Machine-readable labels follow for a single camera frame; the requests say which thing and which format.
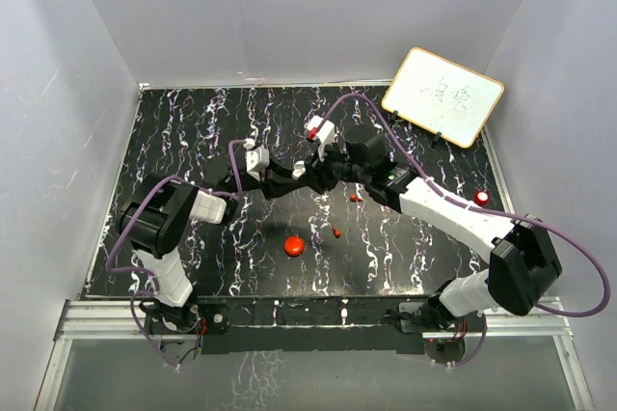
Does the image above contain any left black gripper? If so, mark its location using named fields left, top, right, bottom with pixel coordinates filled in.
left=226, top=154, right=308, bottom=202

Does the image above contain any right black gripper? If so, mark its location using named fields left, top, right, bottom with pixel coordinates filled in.
left=299, top=139, right=371, bottom=193

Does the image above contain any white earbud charging case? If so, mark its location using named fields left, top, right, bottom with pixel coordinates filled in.
left=292, top=161, right=307, bottom=180

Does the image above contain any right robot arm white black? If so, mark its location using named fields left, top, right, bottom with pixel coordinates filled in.
left=307, top=121, right=562, bottom=331

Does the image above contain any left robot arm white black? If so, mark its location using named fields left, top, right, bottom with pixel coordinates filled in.
left=106, top=150, right=303, bottom=333

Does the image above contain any red earbud charging case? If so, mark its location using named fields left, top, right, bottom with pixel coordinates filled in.
left=283, top=235, right=306, bottom=258

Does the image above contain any red emergency stop button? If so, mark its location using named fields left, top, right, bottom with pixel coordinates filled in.
left=474, top=191, right=490, bottom=206

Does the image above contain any black front base bar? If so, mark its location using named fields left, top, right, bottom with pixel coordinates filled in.
left=197, top=296, right=427, bottom=355

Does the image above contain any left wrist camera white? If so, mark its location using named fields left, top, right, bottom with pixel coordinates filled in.
left=245, top=146, right=270, bottom=181

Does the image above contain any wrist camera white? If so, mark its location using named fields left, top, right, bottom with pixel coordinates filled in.
left=245, top=146, right=270, bottom=181
left=306, top=116, right=336, bottom=161

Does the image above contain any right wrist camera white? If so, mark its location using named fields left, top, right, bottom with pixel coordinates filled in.
left=306, top=116, right=336, bottom=161

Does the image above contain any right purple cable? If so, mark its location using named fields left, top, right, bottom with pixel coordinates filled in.
left=320, top=92, right=609, bottom=367

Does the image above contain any purple cable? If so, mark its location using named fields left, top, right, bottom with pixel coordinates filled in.
left=105, top=139, right=256, bottom=369
left=320, top=92, right=609, bottom=367

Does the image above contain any whiteboard with wooden frame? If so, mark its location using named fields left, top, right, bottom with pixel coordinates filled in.
left=382, top=47, right=504, bottom=149

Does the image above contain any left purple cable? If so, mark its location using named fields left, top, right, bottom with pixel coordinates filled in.
left=105, top=139, right=256, bottom=369

